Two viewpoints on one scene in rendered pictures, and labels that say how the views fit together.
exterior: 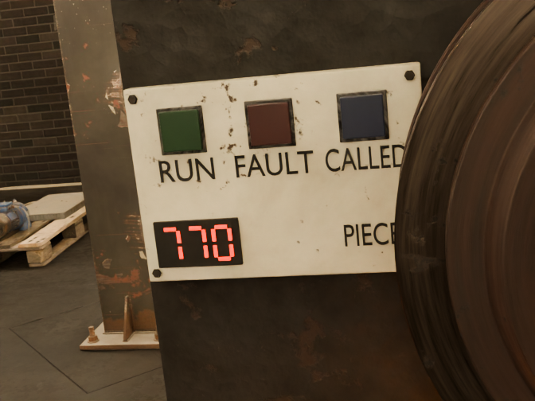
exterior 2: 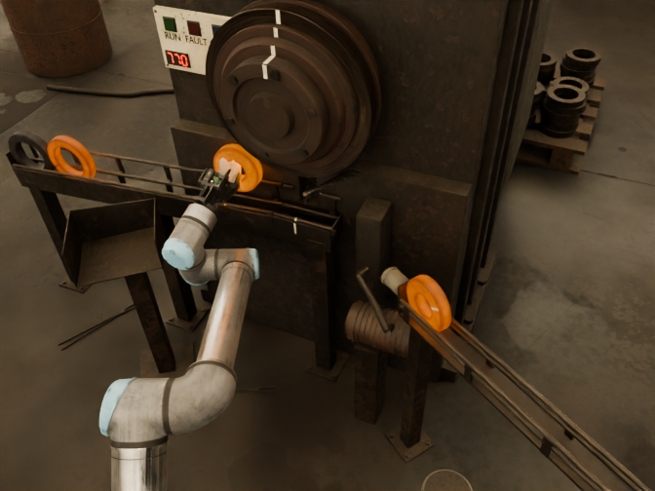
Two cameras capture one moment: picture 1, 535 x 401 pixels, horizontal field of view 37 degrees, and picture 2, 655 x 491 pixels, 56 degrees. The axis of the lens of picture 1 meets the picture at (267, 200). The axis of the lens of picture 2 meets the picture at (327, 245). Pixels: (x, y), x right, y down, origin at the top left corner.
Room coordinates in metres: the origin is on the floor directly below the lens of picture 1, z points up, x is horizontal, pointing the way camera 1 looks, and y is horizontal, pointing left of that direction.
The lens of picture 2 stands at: (-0.85, -0.73, 1.92)
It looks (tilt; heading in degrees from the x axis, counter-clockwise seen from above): 43 degrees down; 13
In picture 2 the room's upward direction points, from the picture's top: 2 degrees counter-clockwise
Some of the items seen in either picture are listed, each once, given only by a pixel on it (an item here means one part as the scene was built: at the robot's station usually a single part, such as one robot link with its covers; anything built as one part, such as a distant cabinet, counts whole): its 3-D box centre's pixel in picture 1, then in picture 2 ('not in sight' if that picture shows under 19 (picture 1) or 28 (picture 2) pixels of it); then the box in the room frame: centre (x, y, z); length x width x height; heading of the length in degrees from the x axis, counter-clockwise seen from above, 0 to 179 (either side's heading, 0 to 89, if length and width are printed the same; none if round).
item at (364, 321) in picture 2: not in sight; (382, 368); (0.33, -0.62, 0.27); 0.22 x 0.13 x 0.53; 78
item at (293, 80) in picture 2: not in sight; (273, 113); (0.43, -0.30, 1.11); 0.28 x 0.06 x 0.28; 78
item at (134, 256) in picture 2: not in sight; (138, 304); (0.37, 0.22, 0.36); 0.26 x 0.20 x 0.72; 113
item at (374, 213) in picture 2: not in sight; (373, 238); (0.50, -0.55, 0.68); 0.11 x 0.08 x 0.24; 168
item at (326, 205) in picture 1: (277, 177); (199, 44); (0.71, -0.01, 1.15); 0.26 x 0.02 x 0.18; 78
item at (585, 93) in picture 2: not in sight; (488, 78); (2.41, -0.92, 0.22); 1.20 x 0.81 x 0.44; 76
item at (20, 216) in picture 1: (15, 215); not in sight; (4.91, 1.56, 0.25); 0.40 x 0.24 x 0.22; 168
